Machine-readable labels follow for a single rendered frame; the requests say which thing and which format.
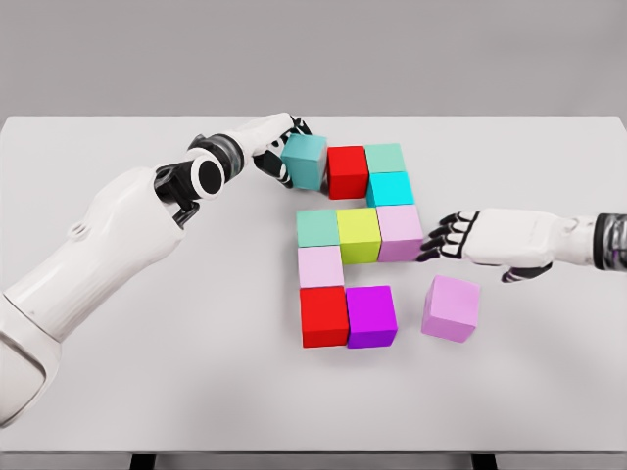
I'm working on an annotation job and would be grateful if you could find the cyan cube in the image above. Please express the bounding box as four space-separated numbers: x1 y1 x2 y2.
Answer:
364 170 416 210

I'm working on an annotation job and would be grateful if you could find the vivid purple cube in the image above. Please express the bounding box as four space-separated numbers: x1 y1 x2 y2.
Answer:
344 284 399 351

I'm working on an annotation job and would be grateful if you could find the light lilac cube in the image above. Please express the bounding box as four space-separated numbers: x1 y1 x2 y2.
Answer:
375 204 425 263

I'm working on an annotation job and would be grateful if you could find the orchid pink cube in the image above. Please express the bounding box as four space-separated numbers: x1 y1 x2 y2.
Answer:
420 274 483 343

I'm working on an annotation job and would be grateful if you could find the pale pink cube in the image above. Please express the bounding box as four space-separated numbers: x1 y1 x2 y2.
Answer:
296 245 346 291

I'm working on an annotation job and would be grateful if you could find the yellow-green cube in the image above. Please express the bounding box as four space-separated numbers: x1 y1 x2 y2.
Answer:
335 207 383 266

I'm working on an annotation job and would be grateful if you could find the red cube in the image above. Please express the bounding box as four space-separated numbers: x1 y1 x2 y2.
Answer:
325 144 370 201
299 285 351 350

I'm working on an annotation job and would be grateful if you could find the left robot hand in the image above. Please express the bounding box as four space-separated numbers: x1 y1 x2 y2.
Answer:
246 112 315 190

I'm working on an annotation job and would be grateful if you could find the mint green cube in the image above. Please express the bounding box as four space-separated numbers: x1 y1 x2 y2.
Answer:
363 142 410 175
295 209 342 249

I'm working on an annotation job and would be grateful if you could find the teal cube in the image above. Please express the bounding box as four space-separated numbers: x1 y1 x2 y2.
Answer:
279 132 329 194

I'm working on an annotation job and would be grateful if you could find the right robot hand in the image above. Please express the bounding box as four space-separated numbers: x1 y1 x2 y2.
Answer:
417 208 565 285

